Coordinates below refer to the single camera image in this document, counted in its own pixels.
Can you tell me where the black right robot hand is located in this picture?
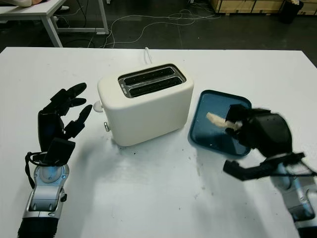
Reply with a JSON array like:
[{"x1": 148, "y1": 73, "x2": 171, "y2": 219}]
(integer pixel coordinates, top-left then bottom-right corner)
[{"x1": 225, "y1": 104, "x2": 293, "y2": 159}]

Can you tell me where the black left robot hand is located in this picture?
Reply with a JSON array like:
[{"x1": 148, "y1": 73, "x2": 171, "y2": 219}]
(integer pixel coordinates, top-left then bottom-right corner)
[{"x1": 37, "y1": 83, "x2": 93, "y2": 152}]

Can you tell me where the slice of bread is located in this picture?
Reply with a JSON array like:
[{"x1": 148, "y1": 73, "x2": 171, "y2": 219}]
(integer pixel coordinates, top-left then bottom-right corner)
[{"x1": 206, "y1": 112, "x2": 242, "y2": 131}]

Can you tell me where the cream white toaster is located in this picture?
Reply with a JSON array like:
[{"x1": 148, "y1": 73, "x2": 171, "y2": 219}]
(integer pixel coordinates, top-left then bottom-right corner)
[{"x1": 97, "y1": 63, "x2": 195, "y2": 147}]

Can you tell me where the blue plastic tray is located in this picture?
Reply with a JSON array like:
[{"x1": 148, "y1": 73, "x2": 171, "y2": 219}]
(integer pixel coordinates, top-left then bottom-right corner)
[{"x1": 187, "y1": 89, "x2": 252, "y2": 157}]

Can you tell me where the white desk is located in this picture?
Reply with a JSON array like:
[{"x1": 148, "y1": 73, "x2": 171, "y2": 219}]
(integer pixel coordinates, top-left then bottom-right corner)
[{"x1": 0, "y1": 0, "x2": 109, "y2": 48}]

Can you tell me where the black trash bin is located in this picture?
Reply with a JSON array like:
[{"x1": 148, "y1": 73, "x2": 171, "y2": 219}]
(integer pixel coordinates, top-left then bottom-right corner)
[{"x1": 281, "y1": 0, "x2": 305, "y2": 25}]

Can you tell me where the wooden crate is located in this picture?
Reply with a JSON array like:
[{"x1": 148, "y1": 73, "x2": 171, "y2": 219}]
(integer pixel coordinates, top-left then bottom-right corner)
[
  {"x1": 297, "y1": 0, "x2": 317, "y2": 15},
  {"x1": 210, "y1": 0, "x2": 288, "y2": 14}
]

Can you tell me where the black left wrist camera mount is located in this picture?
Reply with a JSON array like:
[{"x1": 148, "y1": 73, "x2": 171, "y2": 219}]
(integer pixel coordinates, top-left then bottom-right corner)
[{"x1": 32, "y1": 138, "x2": 76, "y2": 167}]

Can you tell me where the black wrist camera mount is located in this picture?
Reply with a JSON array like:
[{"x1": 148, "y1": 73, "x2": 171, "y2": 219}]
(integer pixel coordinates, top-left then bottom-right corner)
[
  {"x1": 222, "y1": 152, "x2": 306, "y2": 181},
  {"x1": 32, "y1": 138, "x2": 76, "y2": 167}
]

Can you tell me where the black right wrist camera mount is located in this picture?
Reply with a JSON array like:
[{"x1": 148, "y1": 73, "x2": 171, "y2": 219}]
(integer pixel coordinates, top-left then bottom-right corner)
[{"x1": 222, "y1": 152, "x2": 306, "y2": 181}]

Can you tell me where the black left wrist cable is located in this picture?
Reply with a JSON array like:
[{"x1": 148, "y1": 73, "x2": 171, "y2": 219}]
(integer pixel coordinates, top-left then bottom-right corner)
[{"x1": 24, "y1": 151, "x2": 48, "y2": 189}]

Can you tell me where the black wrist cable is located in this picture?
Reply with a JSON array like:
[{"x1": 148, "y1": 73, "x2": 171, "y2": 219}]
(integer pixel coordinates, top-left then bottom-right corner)
[
  {"x1": 279, "y1": 153, "x2": 317, "y2": 177},
  {"x1": 24, "y1": 151, "x2": 48, "y2": 189}
]

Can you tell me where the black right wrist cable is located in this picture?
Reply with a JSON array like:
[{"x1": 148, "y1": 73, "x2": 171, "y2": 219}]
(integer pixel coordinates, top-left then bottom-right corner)
[{"x1": 279, "y1": 153, "x2": 317, "y2": 177}]

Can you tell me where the white toaster power cord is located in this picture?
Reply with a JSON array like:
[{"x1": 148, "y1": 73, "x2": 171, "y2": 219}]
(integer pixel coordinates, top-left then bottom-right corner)
[{"x1": 144, "y1": 47, "x2": 153, "y2": 65}]

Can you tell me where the white floor cable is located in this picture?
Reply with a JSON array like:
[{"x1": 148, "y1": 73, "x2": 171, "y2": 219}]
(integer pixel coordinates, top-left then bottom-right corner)
[{"x1": 104, "y1": 9, "x2": 218, "y2": 49}]

